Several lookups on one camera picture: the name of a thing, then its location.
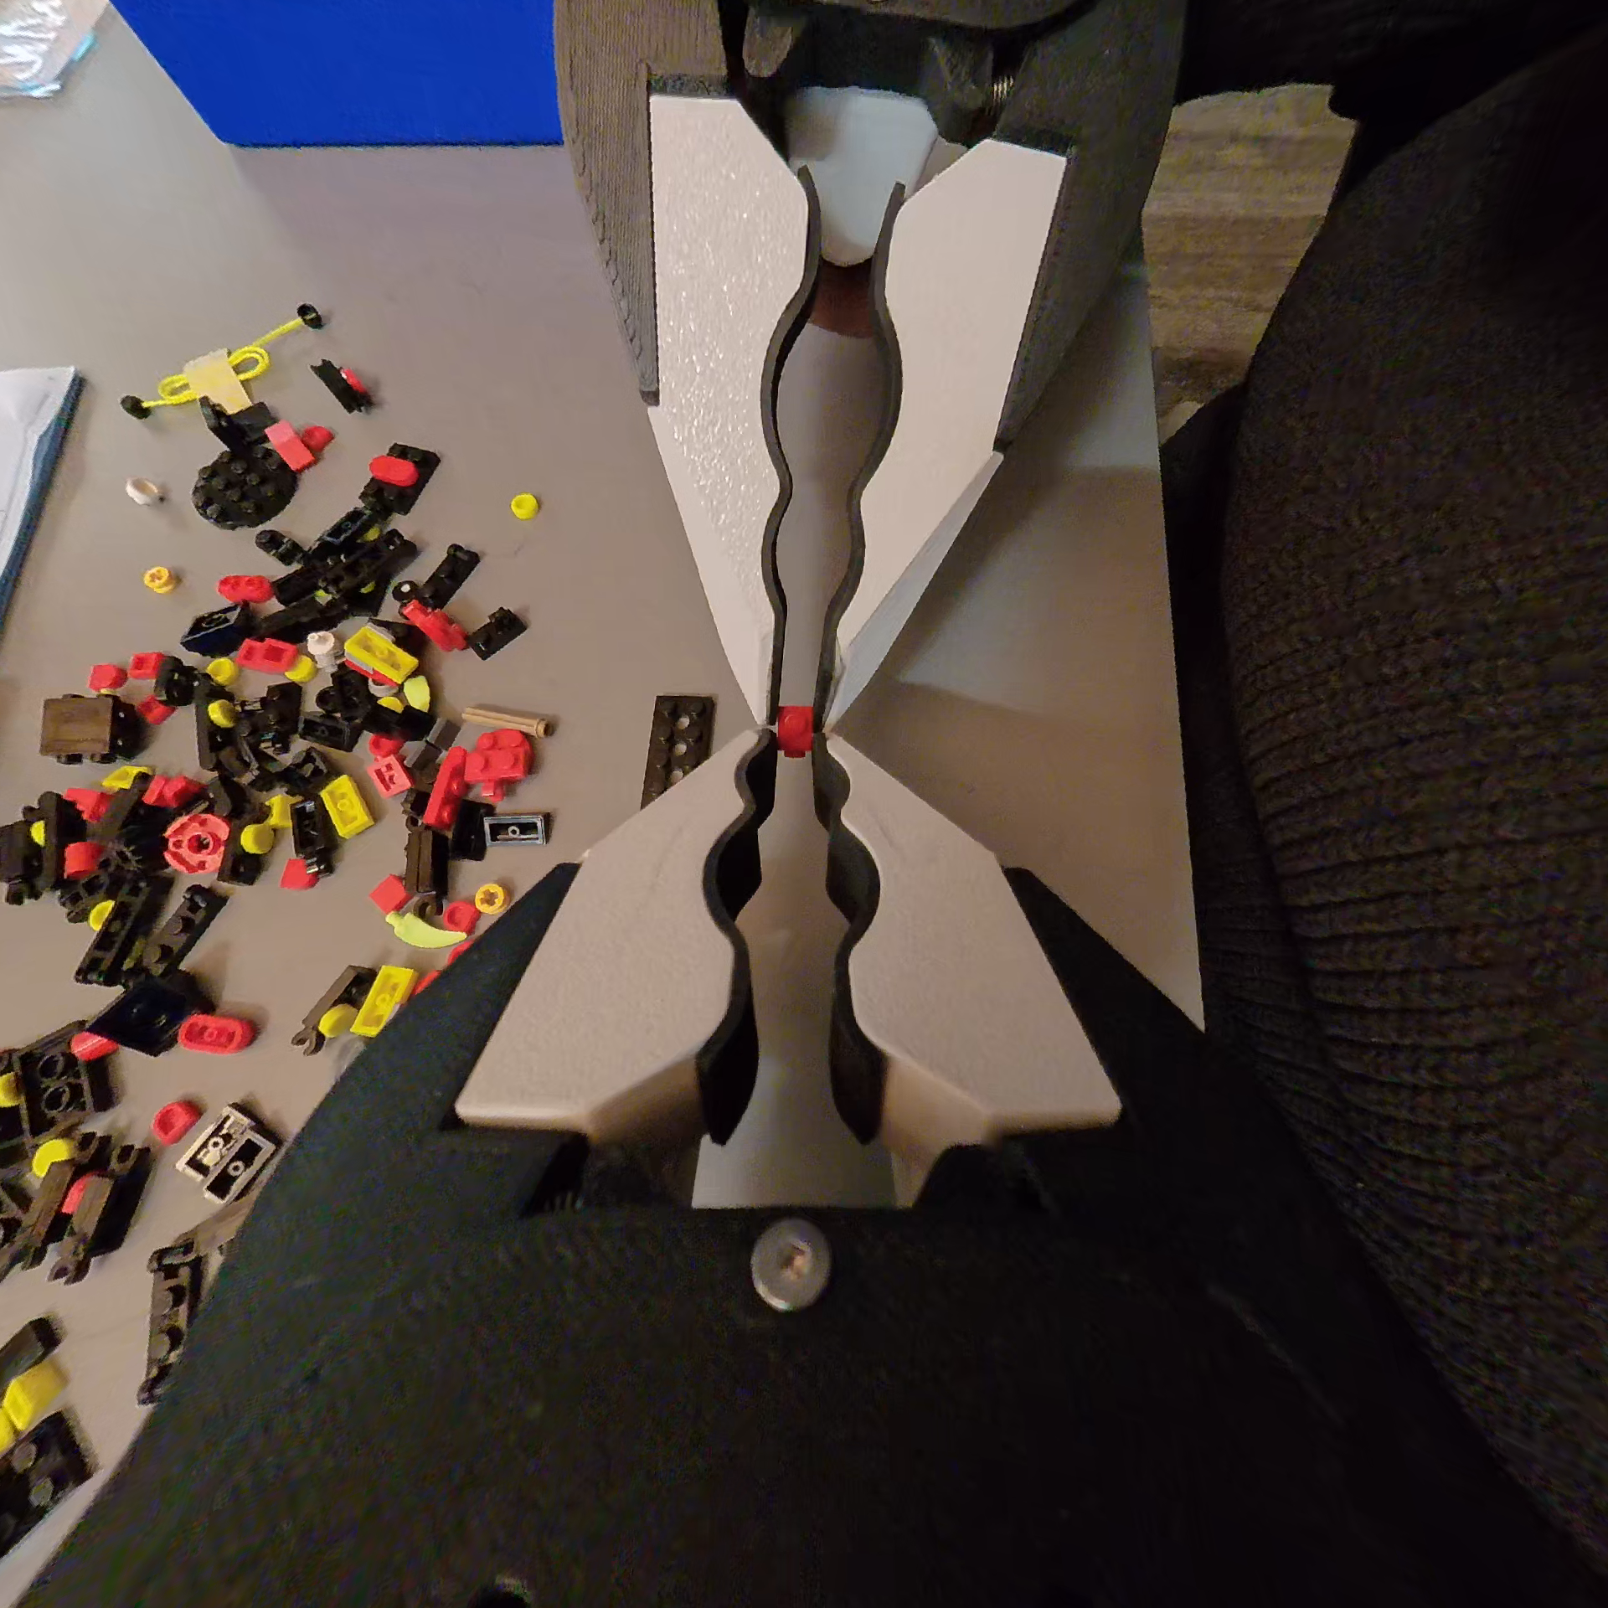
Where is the long black lego plate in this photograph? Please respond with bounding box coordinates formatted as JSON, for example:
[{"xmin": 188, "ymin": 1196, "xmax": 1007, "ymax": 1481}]
[{"xmin": 642, "ymin": 692, "xmax": 718, "ymax": 811}]

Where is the person's right forearm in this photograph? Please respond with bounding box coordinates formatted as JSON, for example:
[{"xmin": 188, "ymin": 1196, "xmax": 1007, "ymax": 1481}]
[{"xmin": 1174, "ymin": 0, "xmax": 1608, "ymax": 128}]

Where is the blue plastic storage bin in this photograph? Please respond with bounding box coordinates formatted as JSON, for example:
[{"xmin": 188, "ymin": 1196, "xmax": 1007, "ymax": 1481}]
[{"xmin": 111, "ymin": 0, "xmax": 567, "ymax": 147}]

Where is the clear plastic bag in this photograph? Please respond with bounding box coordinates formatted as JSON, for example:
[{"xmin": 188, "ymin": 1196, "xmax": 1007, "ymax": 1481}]
[{"xmin": 0, "ymin": 0, "xmax": 108, "ymax": 99}]

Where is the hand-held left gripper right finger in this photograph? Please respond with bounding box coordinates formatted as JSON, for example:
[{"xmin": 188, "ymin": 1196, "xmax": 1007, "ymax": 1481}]
[{"xmin": 814, "ymin": 734, "xmax": 1122, "ymax": 1146}]

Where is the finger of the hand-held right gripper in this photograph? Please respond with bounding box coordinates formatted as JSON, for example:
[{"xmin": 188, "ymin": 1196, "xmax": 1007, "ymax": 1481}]
[
  {"xmin": 647, "ymin": 89, "xmax": 825, "ymax": 727},
  {"xmin": 810, "ymin": 135, "xmax": 1072, "ymax": 731}
]

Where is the pile of lego pieces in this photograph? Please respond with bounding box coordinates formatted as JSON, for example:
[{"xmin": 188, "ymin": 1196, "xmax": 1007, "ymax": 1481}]
[{"xmin": 0, "ymin": 300, "xmax": 561, "ymax": 1552}]

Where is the open lego instruction booklet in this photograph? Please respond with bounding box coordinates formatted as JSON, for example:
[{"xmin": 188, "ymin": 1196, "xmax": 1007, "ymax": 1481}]
[{"xmin": 0, "ymin": 367, "xmax": 86, "ymax": 629}]

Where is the person's right hand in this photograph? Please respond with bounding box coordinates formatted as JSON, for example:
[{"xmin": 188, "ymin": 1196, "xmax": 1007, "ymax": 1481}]
[{"xmin": 814, "ymin": 265, "xmax": 885, "ymax": 342}]

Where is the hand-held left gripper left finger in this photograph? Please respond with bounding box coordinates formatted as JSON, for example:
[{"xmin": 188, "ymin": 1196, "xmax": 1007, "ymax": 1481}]
[{"xmin": 456, "ymin": 729, "xmax": 778, "ymax": 1146}]

